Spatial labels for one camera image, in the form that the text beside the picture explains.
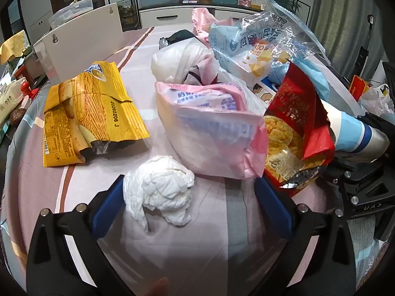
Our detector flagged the yellow cloth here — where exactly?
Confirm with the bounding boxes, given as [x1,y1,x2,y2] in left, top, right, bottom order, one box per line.
[0,30,29,65]

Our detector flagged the translucent white filled bag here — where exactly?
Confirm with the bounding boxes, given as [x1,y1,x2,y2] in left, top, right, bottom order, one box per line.
[360,83,395,116]

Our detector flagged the red snack bag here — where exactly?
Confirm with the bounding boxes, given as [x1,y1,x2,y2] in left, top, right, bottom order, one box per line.
[263,62,336,198]

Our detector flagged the blue and white paper cup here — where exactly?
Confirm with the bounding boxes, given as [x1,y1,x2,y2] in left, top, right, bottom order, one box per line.
[319,99,390,162]

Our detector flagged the light blue plastic bag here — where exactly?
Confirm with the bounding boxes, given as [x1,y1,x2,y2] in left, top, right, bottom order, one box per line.
[295,58,331,102]

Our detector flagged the white board box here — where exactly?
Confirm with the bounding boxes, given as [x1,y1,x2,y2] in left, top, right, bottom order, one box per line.
[32,2,125,84]

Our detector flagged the grey curtain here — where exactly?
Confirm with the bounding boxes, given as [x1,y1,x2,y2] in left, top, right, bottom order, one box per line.
[307,0,388,74]

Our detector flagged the red white figurine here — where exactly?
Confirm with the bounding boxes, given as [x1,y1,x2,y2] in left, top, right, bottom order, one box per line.
[19,78,40,100]

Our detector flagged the pink white printed plastic bag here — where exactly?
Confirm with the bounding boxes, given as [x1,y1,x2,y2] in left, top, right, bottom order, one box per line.
[154,82,269,180]

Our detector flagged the clear plastic container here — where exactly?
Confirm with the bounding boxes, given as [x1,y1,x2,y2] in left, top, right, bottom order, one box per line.
[49,0,94,29]

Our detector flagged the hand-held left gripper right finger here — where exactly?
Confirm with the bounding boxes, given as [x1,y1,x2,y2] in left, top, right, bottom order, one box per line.
[247,176,357,296]

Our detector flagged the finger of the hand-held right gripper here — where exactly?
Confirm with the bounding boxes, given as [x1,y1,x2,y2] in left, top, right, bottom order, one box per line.
[357,112,395,136]
[321,156,383,188]

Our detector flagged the white television cabinet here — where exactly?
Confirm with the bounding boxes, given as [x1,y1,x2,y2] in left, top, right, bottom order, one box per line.
[138,1,278,29]

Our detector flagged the brown woven object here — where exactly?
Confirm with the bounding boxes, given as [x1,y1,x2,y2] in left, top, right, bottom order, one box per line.
[10,107,29,128]

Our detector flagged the yellow snack bag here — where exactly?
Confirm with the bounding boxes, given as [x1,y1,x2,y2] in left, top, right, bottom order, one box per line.
[42,61,151,168]

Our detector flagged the red shopping bag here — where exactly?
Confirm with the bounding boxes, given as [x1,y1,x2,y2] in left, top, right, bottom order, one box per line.
[350,75,372,102]

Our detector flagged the cartoon printed box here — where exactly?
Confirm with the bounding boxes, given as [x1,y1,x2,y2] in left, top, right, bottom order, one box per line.
[251,78,278,107]

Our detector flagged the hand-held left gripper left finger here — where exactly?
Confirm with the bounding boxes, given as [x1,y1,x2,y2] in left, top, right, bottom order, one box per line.
[26,174,125,296]

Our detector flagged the beige tissue pack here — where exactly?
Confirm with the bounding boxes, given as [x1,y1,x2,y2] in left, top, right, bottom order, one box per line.
[0,83,23,122]

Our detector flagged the potted green plant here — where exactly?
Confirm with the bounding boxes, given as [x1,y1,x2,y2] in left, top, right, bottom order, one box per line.
[279,0,304,17]

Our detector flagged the crumpled white plastic bag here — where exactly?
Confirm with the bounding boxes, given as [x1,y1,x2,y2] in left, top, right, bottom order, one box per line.
[151,37,221,85]

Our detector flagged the white tissue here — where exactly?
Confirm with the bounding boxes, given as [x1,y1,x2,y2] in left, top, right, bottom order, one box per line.
[123,155,196,232]

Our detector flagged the clear blue printed snack bag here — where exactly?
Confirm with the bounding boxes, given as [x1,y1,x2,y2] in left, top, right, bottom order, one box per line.
[208,0,326,90]

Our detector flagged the pink grey patterned cloth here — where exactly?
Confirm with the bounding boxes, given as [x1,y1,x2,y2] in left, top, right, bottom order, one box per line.
[0,26,386,296]

